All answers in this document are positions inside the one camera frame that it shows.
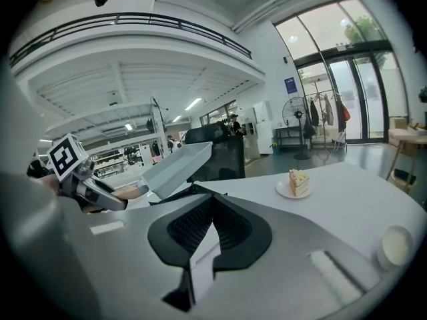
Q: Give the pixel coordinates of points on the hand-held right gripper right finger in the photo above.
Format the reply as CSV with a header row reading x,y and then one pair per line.
x,y
283,278

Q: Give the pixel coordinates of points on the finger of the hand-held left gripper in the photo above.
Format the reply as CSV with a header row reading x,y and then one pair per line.
x,y
111,202
102,183

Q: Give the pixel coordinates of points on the grey square frying pan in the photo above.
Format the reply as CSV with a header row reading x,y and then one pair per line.
x,y
180,165

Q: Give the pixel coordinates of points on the grey hanging jacket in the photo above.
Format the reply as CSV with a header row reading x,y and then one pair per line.
x,y
328,112

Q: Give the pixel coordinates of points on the small white cup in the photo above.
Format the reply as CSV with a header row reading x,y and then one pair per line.
x,y
396,247

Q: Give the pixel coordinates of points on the black hanging jacket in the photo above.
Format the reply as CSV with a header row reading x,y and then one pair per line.
x,y
314,113

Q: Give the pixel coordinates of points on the round wooden table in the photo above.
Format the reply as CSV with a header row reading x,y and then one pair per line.
x,y
400,135

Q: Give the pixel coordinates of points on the white plate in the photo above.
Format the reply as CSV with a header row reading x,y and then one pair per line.
x,y
283,191

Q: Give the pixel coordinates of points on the cake slice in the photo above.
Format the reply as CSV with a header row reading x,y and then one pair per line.
x,y
298,182

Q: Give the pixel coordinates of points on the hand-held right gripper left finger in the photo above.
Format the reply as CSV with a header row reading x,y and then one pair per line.
x,y
100,262

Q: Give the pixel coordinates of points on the black balcony railing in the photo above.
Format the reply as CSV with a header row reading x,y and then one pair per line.
x,y
133,19

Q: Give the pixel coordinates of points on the glass door front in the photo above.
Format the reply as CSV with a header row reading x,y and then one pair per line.
x,y
340,62

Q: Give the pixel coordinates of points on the person's left forearm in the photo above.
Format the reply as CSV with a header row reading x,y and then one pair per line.
x,y
50,187

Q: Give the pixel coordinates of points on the black side table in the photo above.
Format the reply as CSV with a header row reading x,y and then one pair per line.
x,y
288,138

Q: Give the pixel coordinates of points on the blue wall poster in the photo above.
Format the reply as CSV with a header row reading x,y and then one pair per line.
x,y
290,85

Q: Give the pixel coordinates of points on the large black floor fan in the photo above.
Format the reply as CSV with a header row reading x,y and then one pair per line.
x,y
295,112

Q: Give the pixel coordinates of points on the table with white tablecloth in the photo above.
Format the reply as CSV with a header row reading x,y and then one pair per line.
x,y
337,195

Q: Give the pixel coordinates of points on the white locker cabinet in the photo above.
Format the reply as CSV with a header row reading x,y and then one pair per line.
x,y
262,125

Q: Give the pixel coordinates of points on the black mesh office chair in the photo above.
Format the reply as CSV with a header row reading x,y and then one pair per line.
x,y
227,158

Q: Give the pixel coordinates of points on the wooden coat rack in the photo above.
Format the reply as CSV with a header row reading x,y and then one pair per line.
x,y
325,122

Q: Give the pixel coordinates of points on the white shelving rack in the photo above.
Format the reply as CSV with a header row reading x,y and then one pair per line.
x,y
156,128

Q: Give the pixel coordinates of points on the orange hanging bag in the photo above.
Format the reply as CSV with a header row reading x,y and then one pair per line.
x,y
346,112

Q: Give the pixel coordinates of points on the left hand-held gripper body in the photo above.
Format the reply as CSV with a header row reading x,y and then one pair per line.
x,y
66,157

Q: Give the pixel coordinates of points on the green bin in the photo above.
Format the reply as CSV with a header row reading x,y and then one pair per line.
x,y
274,148

